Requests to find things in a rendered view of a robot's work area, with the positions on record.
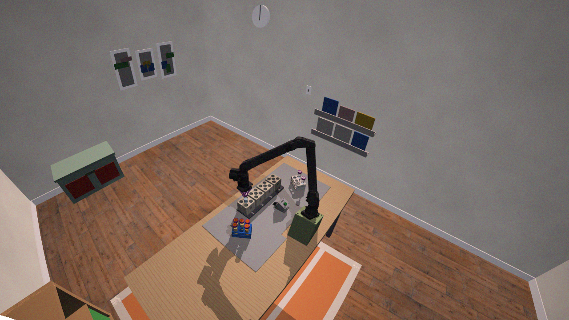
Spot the beige bucket adapter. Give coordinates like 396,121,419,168
265,174,281,192
256,180,273,199
248,187,264,207
237,197,255,216

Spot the blue tube rack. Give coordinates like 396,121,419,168
232,223,252,239

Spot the grey flat mat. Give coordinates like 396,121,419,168
202,163,309,272

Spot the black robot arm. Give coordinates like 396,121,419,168
229,136,320,220

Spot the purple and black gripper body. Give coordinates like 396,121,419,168
236,180,253,193

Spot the white button box with label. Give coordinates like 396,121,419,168
273,197,290,213

